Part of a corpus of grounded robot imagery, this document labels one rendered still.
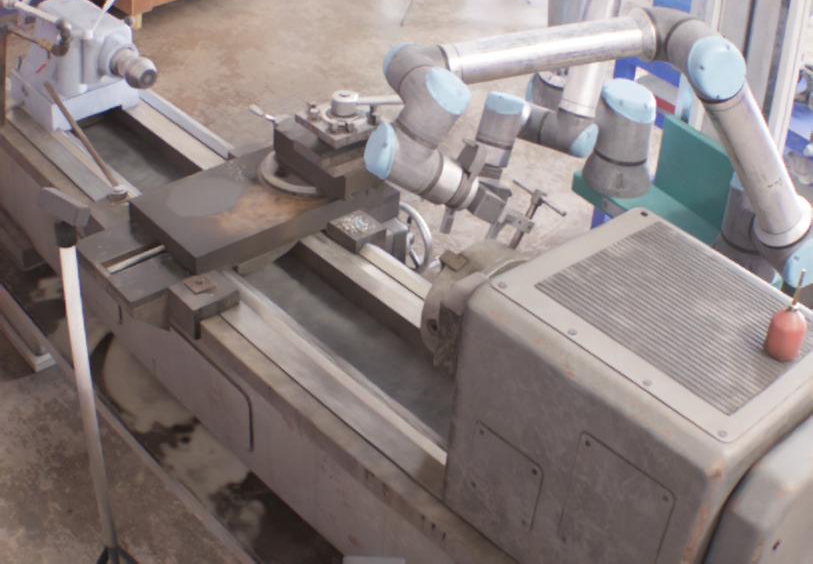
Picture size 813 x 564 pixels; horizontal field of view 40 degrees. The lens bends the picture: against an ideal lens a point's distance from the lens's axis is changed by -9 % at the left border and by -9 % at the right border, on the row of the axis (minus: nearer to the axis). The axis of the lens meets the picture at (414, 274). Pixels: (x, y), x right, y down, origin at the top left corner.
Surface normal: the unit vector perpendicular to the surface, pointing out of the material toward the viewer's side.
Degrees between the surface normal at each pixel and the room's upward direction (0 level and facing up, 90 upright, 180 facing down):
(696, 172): 90
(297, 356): 0
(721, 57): 84
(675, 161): 90
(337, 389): 0
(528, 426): 90
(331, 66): 0
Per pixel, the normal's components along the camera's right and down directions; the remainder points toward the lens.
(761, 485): -0.50, -0.30
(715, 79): 0.26, 0.47
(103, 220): 0.07, -0.82
